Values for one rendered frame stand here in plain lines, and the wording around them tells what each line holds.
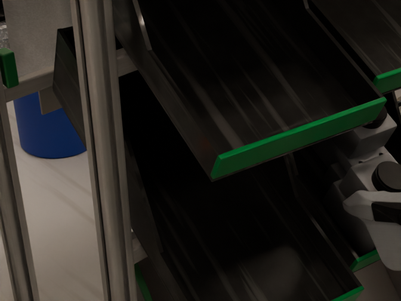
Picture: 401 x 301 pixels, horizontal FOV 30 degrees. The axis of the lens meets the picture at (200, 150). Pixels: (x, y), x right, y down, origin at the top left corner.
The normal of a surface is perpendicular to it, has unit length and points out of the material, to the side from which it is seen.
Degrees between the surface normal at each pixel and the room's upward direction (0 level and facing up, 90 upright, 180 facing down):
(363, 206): 94
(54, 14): 90
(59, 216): 0
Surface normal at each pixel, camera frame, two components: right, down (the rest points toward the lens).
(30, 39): -0.19, 0.50
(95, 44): 0.68, 0.36
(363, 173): 0.21, -0.60
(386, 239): -0.75, 0.29
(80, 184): -0.02, -0.86
